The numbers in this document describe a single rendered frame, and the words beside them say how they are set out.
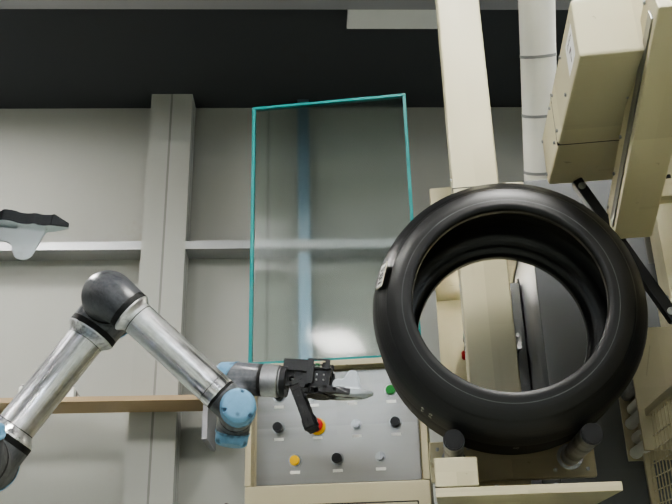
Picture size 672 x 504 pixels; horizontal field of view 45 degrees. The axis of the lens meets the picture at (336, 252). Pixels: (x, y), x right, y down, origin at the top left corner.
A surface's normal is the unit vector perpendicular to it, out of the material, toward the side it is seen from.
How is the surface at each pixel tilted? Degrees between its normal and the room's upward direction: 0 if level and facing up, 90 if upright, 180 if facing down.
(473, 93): 90
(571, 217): 82
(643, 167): 162
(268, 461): 90
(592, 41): 90
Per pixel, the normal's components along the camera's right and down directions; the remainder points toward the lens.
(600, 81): 0.02, 0.93
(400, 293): -0.31, -0.37
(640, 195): -0.02, 0.77
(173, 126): 0.04, -0.37
